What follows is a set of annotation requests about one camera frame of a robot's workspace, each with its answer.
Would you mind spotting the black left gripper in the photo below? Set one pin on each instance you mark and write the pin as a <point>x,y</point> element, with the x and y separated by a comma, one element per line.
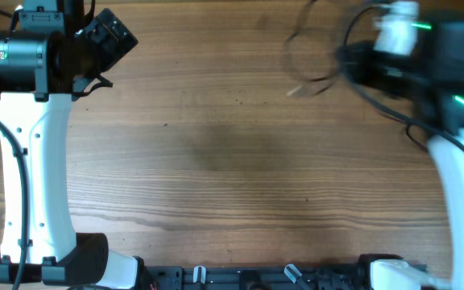
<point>113,50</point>

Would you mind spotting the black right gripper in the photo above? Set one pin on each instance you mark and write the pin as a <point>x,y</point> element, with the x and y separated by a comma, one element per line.
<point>365,72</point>

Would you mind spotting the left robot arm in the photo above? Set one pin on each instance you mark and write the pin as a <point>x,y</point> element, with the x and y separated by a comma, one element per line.
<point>53,54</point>

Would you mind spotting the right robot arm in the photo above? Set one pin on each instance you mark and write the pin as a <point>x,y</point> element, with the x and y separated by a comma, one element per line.
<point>437,107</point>

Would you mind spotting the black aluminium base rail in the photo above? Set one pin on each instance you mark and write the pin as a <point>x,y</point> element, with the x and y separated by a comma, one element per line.
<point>334,277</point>

